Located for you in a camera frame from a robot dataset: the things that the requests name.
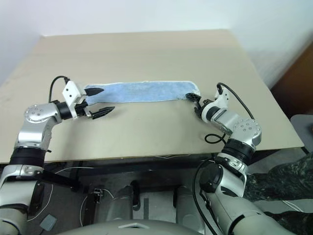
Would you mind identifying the grey chair seat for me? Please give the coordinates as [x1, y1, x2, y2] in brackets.
[290, 113, 313, 149]

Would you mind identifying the black table frame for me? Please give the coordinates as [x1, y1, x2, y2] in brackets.
[43, 152, 222, 193]

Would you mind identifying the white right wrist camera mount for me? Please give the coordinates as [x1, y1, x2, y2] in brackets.
[214, 84, 230, 109]

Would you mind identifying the dark camouflage cloth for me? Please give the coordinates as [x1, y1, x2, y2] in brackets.
[244, 151, 313, 235]

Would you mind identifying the thin white wire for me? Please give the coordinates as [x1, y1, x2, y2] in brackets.
[29, 166, 115, 227]

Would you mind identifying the black right upper arm cable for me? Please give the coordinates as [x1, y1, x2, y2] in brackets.
[191, 158, 222, 232]

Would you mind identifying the silver robot torso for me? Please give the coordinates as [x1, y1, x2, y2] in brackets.
[55, 219, 205, 235]

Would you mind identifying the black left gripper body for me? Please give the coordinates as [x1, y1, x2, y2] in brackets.
[74, 102, 93, 119]

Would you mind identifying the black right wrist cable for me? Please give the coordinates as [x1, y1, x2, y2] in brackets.
[204, 83, 255, 145]

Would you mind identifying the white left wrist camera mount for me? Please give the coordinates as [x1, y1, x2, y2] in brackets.
[62, 81, 86, 120]

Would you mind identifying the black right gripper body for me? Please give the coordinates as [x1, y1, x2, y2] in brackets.
[196, 98, 213, 111]

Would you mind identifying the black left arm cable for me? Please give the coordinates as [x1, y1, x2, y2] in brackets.
[49, 76, 71, 102]

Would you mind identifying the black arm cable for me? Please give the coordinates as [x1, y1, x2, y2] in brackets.
[49, 76, 71, 102]
[191, 158, 222, 232]

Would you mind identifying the light blue towel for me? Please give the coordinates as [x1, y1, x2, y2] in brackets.
[82, 80, 201, 105]

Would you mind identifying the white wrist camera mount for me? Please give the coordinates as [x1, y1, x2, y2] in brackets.
[214, 84, 230, 109]
[62, 81, 86, 120]

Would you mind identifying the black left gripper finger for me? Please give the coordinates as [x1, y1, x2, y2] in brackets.
[85, 87, 105, 97]
[90, 106, 116, 120]

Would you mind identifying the black metal bracket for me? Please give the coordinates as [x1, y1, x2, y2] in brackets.
[84, 188, 104, 229]

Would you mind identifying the grey rounded robot thigh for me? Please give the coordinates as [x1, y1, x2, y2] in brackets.
[175, 186, 205, 222]
[107, 185, 134, 222]

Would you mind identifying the brown wooden cabinet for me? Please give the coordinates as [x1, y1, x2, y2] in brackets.
[270, 41, 313, 119]

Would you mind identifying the small grey square pad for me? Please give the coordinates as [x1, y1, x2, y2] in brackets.
[40, 214, 58, 231]

